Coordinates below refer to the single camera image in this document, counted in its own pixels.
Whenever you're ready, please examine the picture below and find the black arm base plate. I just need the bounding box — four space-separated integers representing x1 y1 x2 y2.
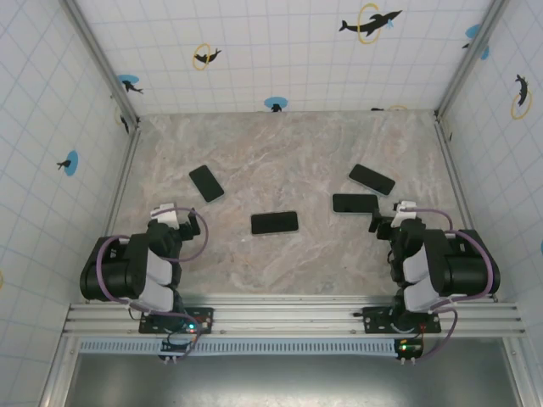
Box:
362 305 442 335
138 306 215 336

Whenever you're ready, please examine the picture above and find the long aluminium mounting rail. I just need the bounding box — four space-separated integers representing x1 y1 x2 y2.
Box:
62 295 529 339

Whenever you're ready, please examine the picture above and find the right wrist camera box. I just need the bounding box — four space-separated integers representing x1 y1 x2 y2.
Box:
392 200 419 229

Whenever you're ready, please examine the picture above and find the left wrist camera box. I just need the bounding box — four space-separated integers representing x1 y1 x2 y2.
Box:
148 202 182 229

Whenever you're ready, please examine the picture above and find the aluminium table side rail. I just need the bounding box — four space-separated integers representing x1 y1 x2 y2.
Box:
104 125 143 238
434 110 500 303

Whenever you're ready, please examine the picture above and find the white slotted cable duct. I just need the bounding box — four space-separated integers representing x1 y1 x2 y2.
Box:
78 337 402 357

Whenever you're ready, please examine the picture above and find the magenta-framed black smartphone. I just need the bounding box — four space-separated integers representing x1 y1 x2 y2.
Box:
332 193 380 215

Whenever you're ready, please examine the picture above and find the grey metal panel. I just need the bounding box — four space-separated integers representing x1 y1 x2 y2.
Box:
63 351 525 407

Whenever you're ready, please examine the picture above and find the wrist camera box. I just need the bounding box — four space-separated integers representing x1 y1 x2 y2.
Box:
392 200 419 229
148 202 182 229

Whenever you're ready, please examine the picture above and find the silver-framed black smartphone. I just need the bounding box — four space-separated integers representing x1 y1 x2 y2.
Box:
250 210 299 237

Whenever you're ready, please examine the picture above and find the small black control board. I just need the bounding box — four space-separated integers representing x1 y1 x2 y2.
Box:
159 332 200 365
394 337 424 366

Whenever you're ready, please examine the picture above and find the aluminium frame post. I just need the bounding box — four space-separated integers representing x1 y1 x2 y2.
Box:
38 334 81 407
503 337 540 407

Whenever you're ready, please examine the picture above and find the large dolphin yellow ring sticker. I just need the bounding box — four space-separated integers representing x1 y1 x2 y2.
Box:
338 3 403 46

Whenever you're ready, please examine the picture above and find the aluminium corner post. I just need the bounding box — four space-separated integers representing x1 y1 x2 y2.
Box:
434 0 510 119
62 0 141 128

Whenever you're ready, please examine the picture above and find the dolphin on blue disc sticker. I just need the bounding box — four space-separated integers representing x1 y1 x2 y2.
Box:
116 74 144 95
263 96 288 114
462 23 484 50
56 150 81 177

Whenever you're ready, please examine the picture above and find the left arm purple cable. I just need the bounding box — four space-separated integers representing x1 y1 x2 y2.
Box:
95 206 210 360

